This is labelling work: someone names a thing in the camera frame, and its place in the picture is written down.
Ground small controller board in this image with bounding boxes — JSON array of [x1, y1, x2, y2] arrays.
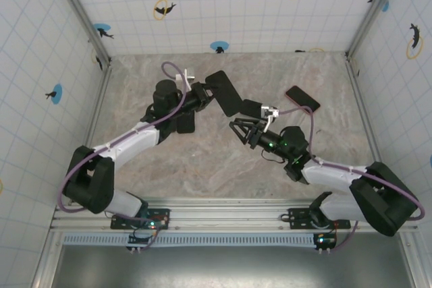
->
[[126, 225, 159, 252], [312, 231, 338, 254]]

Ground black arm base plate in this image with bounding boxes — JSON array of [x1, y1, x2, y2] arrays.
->
[[288, 206, 352, 231], [110, 207, 171, 231]]

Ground white slotted cable duct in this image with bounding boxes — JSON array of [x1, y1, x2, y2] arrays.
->
[[62, 232, 338, 247]]

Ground aluminium front rail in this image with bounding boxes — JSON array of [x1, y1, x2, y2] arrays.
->
[[49, 200, 419, 234]]

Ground grey metal panel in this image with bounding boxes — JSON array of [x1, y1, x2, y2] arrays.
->
[[33, 243, 419, 288]]

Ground purple cable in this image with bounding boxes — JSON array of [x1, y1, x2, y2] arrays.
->
[[278, 105, 425, 254], [57, 61, 190, 252]]

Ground black smartphone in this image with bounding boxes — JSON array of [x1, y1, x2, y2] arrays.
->
[[205, 69, 244, 117]]

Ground aluminium side rail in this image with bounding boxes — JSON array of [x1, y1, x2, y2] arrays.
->
[[344, 52, 384, 167], [84, 61, 114, 149]]

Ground aluminium corner post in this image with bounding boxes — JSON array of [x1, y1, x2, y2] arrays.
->
[[49, 0, 113, 66], [344, 0, 406, 59]]

